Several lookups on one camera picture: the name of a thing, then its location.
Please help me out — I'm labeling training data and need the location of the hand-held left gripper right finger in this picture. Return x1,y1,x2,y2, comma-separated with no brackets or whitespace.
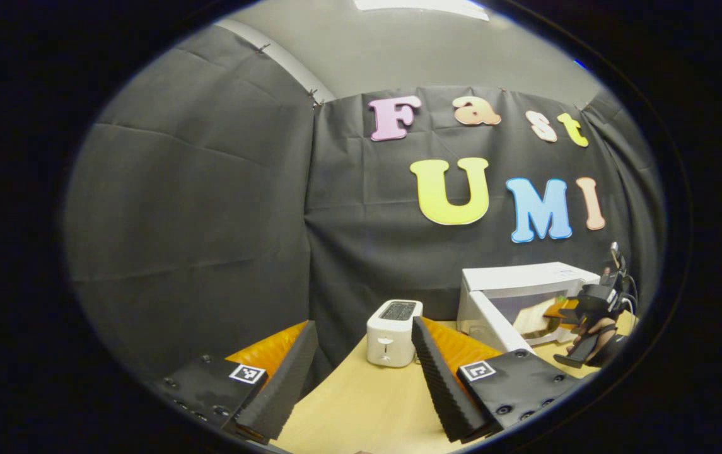
411,317,582,442

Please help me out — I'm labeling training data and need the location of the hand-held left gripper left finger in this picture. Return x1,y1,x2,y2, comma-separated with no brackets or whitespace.
159,320,319,442

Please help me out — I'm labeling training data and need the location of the white microwave oven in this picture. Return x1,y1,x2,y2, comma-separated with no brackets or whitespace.
457,262,601,354

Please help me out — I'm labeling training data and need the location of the white toaster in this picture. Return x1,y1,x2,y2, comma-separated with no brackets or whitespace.
366,300,424,368

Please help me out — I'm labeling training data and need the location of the black backdrop cloth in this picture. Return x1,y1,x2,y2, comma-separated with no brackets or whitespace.
64,25,667,392

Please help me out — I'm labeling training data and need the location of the large ceiling light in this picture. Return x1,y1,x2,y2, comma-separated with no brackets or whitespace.
354,0,491,21

